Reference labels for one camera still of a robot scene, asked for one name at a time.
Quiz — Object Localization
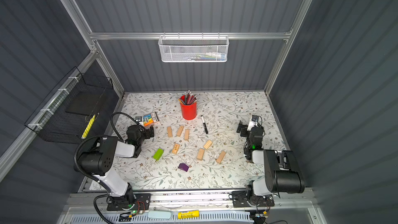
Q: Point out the green block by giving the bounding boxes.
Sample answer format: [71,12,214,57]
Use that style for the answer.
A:
[153,148,164,161]

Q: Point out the coloured marker pack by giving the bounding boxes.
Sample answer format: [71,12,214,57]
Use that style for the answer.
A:
[141,112,159,127]

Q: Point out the yellow marker in basket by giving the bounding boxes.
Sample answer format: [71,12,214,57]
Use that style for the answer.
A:
[81,115,96,140]

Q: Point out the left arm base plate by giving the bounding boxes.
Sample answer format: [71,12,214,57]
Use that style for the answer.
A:
[107,194,151,211]

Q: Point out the light wood block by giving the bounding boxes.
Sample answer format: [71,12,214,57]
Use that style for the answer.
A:
[203,140,213,150]

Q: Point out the black wire basket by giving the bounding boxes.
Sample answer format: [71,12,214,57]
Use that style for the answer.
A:
[25,69,118,144]

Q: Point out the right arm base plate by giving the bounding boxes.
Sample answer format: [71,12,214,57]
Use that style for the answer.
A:
[229,190,275,208]

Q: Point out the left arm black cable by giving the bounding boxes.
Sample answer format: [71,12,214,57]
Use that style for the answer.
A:
[73,111,147,224]

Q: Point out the black marker pen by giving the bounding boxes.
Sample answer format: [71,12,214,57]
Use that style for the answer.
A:
[201,115,209,134]

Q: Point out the red pencil cup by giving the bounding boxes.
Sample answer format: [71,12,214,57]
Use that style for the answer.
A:
[180,95,197,120]

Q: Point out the white wire basket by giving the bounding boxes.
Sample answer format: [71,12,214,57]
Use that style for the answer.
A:
[158,36,230,63]

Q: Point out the pencils in cup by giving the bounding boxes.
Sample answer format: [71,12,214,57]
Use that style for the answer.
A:
[178,90,197,106]

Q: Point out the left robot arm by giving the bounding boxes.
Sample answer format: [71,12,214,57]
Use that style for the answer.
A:
[73,125,153,210]

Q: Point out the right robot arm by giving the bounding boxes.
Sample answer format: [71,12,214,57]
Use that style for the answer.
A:
[230,121,305,208]

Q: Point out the printed dragon wood block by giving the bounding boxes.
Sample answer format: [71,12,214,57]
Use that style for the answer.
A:
[172,143,180,155]

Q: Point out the yellow label tube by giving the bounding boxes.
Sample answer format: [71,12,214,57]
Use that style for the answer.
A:
[177,210,200,219]

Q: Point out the light blue oval tag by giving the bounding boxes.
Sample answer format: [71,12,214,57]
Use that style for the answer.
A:
[147,211,173,219]

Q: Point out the markers in white basket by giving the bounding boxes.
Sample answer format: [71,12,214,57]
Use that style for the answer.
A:
[185,52,227,62]

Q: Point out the purple block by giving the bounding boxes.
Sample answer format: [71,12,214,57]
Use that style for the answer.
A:
[178,163,189,172]

